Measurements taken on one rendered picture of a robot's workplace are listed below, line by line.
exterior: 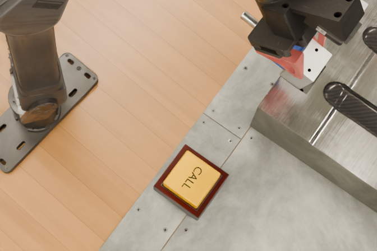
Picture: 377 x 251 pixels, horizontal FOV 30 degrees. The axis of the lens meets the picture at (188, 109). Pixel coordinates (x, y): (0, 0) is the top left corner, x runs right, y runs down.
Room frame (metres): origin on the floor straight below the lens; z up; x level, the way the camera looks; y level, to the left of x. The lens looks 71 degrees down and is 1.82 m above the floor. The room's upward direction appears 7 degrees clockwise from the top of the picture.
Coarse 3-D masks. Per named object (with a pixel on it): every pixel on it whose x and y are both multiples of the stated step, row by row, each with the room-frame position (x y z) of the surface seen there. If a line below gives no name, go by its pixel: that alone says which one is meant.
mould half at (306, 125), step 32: (352, 64) 0.41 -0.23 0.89; (288, 96) 0.35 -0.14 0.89; (320, 96) 0.36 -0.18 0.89; (256, 128) 0.33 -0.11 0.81; (288, 128) 0.31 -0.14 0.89; (320, 128) 0.31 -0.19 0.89; (352, 128) 0.32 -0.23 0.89; (320, 160) 0.28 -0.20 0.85; (352, 160) 0.27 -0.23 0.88; (352, 192) 0.25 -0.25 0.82
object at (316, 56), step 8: (240, 16) 0.44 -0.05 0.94; (248, 16) 0.44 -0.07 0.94; (256, 24) 0.43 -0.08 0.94; (312, 40) 0.42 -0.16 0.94; (296, 48) 0.41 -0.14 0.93; (304, 48) 0.41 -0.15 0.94; (312, 48) 0.41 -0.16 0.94; (320, 48) 0.41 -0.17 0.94; (304, 56) 0.39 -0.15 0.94; (312, 56) 0.40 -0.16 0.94; (320, 56) 0.40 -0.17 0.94; (328, 56) 0.40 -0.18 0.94; (304, 64) 0.38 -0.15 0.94; (312, 64) 0.38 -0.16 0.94; (320, 64) 0.39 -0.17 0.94; (288, 72) 0.38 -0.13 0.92; (304, 72) 0.37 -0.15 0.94; (312, 72) 0.37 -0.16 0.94; (288, 80) 0.38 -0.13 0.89; (296, 80) 0.37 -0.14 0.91; (304, 80) 0.37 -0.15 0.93; (312, 80) 0.36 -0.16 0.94
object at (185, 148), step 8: (184, 152) 0.27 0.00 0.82; (192, 152) 0.27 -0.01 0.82; (176, 160) 0.26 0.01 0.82; (208, 160) 0.26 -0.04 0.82; (168, 168) 0.25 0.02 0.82; (216, 168) 0.25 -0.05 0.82; (224, 176) 0.24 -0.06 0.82; (160, 184) 0.22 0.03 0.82; (216, 184) 0.23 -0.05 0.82; (168, 192) 0.21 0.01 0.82; (216, 192) 0.22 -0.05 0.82; (176, 200) 0.20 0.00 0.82; (208, 200) 0.21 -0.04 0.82; (192, 208) 0.19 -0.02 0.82; (200, 208) 0.19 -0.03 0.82
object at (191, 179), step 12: (192, 156) 0.26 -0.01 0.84; (180, 168) 0.24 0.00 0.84; (192, 168) 0.25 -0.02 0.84; (204, 168) 0.25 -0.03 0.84; (168, 180) 0.22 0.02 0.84; (180, 180) 0.23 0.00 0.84; (192, 180) 0.23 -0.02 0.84; (204, 180) 0.23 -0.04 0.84; (216, 180) 0.23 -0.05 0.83; (180, 192) 0.21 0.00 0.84; (192, 192) 0.21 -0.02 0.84; (204, 192) 0.21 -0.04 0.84; (192, 204) 0.20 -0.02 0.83
